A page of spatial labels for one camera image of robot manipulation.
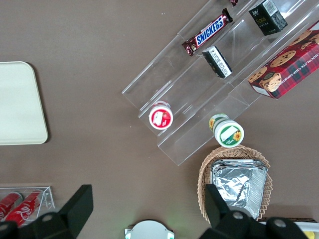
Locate clear acrylic bottle rack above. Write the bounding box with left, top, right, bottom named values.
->
left=0, top=186, right=56, bottom=225

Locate clear acrylic stepped shelf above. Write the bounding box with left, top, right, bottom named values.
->
left=121, top=0, right=319, bottom=167

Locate light wicker basket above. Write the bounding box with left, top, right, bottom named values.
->
left=197, top=145, right=274, bottom=223

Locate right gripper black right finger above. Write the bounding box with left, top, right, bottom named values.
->
left=199, top=183, right=268, bottom=239

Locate white rectangular snack bin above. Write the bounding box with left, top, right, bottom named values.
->
left=257, top=217, right=319, bottom=239

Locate red tartan cookie box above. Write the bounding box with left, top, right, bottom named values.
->
left=247, top=20, right=319, bottom=100

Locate red cola bottle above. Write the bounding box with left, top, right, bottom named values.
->
left=4, top=190, right=44, bottom=223
left=0, top=192, right=23, bottom=221

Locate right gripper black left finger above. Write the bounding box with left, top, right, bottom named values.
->
left=17, top=184, right=94, bottom=239

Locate red lid yoghurt cup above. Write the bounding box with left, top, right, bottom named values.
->
left=148, top=100, right=174, bottom=131

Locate small black carton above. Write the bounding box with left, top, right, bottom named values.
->
left=248, top=0, right=289, bottom=37
left=202, top=45, right=234, bottom=80

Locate green lid yoghurt cup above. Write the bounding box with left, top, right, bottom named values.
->
left=208, top=113, right=245, bottom=148

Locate cream plastic serving tray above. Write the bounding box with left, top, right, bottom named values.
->
left=0, top=61, right=49, bottom=146

